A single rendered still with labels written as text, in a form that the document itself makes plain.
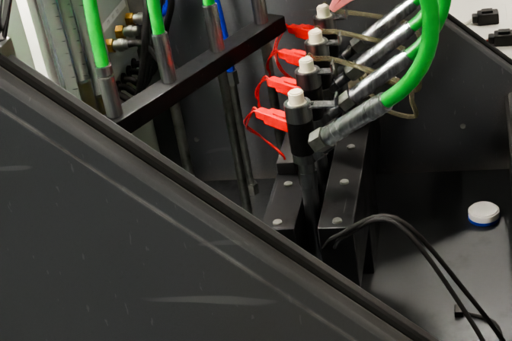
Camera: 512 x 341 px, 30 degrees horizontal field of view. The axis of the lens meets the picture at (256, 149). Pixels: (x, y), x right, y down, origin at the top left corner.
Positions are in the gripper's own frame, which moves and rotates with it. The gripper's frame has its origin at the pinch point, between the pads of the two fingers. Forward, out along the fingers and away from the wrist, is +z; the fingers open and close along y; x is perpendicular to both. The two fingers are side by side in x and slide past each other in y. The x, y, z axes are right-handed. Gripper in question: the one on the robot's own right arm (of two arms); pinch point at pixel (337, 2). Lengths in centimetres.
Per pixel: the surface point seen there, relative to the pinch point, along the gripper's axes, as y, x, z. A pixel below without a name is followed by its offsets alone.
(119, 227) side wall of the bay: 0.3, 36.9, 2.8
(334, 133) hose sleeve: -7.8, 11.0, 3.7
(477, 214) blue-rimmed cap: -30.8, -19.5, 20.6
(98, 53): 14.8, 7.5, 19.3
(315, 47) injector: -1.3, -12.5, 14.0
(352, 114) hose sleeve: -7.8, 10.9, 0.8
